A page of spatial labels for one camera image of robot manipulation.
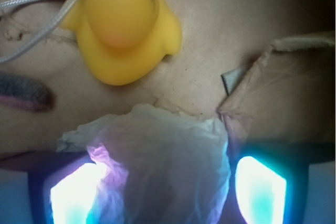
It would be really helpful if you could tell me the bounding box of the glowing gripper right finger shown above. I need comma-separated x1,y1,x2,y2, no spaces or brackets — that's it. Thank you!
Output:
234,142,335,223

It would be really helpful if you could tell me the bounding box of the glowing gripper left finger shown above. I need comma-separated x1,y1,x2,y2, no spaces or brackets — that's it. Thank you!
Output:
1,153,105,223

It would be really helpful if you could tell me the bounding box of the white paper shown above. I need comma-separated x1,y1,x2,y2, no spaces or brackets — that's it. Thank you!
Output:
57,104,231,223

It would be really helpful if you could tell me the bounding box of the grey plush bunny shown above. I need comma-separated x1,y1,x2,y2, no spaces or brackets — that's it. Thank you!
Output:
1,72,55,112

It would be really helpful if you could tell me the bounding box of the brown paper bag bin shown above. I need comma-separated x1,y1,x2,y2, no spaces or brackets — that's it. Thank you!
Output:
1,0,335,152

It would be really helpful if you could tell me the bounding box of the yellow rubber duck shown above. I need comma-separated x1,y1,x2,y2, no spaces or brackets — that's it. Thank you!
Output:
61,0,182,86

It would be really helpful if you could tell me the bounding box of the white cord loop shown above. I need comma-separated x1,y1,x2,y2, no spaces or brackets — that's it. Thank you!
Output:
0,0,83,64

